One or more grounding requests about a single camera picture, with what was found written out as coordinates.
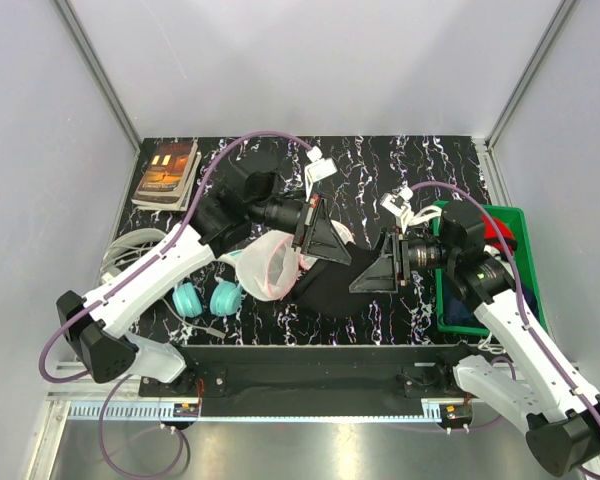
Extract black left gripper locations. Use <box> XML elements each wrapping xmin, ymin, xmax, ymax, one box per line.
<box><xmin>249</xmin><ymin>192</ymin><xmax>353</xmax><ymax>264</ymax></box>

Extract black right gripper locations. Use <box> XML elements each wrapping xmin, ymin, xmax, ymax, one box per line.
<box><xmin>348</xmin><ymin>226</ymin><xmax>457</xmax><ymax>293</ymax></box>

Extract black bra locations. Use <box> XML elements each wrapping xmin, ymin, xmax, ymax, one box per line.
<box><xmin>288</xmin><ymin>242</ymin><xmax>387</xmax><ymax>319</ymax></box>

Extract white pink mesh laundry bag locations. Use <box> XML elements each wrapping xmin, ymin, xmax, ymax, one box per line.
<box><xmin>218</xmin><ymin>219</ymin><xmax>354</xmax><ymax>303</ymax></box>

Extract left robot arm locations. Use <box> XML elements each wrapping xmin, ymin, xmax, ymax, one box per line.
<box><xmin>56</xmin><ymin>171</ymin><xmax>351</xmax><ymax>396</ymax></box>

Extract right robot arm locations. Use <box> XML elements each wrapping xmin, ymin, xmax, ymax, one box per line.
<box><xmin>349</xmin><ymin>196</ymin><xmax>600</xmax><ymax>477</ymax></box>

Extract blue garment in bin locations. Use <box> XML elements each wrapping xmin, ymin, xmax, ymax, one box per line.
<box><xmin>442</xmin><ymin>279</ymin><xmax>539</xmax><ymax>329</ymax></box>

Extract teal cat-ear headphones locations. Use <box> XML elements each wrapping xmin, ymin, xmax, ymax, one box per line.
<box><xmin>172</xmin><ymin>281</ymin><xmax>243</xmax><ymax>318</ymax></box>

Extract red garment in bin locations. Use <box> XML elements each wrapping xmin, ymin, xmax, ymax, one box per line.
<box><xmin>482</xmin><ymin>215</ymin><xmax>518</xmax><ymax>254</ymax></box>

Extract green plastic bin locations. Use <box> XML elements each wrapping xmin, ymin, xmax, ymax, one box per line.
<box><xmin>435</xmin><ymin>205</ymin><xmax>547</xmax><ymax>336</ymax></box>

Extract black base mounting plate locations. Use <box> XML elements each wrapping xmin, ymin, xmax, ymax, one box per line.
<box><xmin>139</xmin><ymin>344</ymin><xmax>477</xmax><ymax>421</ymax></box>

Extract paperback book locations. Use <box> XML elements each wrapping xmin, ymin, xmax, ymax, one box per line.
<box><xmin>131</xmin><ymin>139</ymin><xmax>201</xmax><ymax>211</ymax></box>

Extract white headphones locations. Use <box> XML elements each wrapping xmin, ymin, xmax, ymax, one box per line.
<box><xmin>99</xmin><ymin>228</ymin><xmax>166</xmax><ymax>285</ymax></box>

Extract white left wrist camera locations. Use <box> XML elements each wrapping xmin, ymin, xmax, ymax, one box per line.
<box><xmin>304</xmin><ymin>146</ymin><xmax>337</xmax><ymax>199</ymax></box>

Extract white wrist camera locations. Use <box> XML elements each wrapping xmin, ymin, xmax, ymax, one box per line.
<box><xmin>304</xmin><ymin>146</ymin><xmax>337</xmax><ymax>199</ymax></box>
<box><xmin>380</xmin><ymin>186</ymin><xmax>415</xmax><ymax>232</ymax></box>

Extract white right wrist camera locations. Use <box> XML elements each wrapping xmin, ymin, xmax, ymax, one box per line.
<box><xmin>380</xmin><ymin>186</ymin><xmax>415</xmax><ymax>232</ymax></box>

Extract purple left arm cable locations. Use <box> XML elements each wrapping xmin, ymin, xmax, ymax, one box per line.
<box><xmin>38</xmin><ymin>130</ymin><xmax>316</xmax><ymax>479</ymax></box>

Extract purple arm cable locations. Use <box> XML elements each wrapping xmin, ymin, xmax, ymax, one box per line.
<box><xmin>409</xmin><ymin>182</ymin><xmax>600</xmax><ymax>479</ymax></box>
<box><xmin>38</xmin><ymin>130</ymin><xmax>316</xmax><ymax>479</ymax></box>

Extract grey usb cable plug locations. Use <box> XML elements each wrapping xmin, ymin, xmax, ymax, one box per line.
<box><xmin>204</xmin><ymin>327</ymin><xmax>226</xmax><ymax>338</ymax></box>

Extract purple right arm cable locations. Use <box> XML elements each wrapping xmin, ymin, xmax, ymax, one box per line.
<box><xmin>409</xmin><ymin>182</ymin><xmax>600</xmax><ymax>479</ymax></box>

